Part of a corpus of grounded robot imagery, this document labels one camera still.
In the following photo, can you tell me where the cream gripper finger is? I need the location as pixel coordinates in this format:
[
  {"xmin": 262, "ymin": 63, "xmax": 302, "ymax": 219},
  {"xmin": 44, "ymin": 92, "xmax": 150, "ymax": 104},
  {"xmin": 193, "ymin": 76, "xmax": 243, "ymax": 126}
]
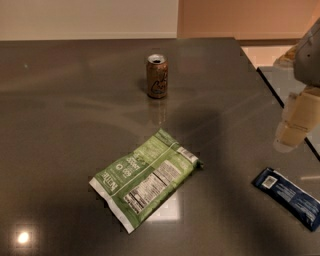
[{"xmin": 273, "ymin": 86, "xmax": 320, "ymax": 153}]

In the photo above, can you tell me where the orange soda can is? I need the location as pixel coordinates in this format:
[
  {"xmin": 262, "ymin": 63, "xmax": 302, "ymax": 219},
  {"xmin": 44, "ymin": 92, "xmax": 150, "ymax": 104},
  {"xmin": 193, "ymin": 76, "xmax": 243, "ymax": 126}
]
[{"xmin": 146, "ymin": 54, "xmax": 168, "ymax": 99}]

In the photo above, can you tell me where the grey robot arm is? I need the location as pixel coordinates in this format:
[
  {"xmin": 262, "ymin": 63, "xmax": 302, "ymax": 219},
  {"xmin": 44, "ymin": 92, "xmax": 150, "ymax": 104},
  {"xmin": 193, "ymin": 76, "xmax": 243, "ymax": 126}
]
[{"xmin": 274, "ymin": 18, "xmax": 320, "ymax": 153}]

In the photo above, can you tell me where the dark blue snack packet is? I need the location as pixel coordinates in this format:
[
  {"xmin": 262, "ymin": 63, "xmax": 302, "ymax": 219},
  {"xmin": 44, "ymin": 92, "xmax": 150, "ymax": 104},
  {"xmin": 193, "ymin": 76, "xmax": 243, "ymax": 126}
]
[{"xmin": 252, "ymin": 167, "xmax": 320, "ymax": 232}]

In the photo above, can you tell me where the green chip bag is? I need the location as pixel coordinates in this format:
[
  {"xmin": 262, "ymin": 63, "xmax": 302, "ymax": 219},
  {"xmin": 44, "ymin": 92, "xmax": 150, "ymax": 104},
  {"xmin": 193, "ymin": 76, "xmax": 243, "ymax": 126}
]
[{"xmin": 90, "ymin": 129, "xmax": 203, "ymax": 233}]

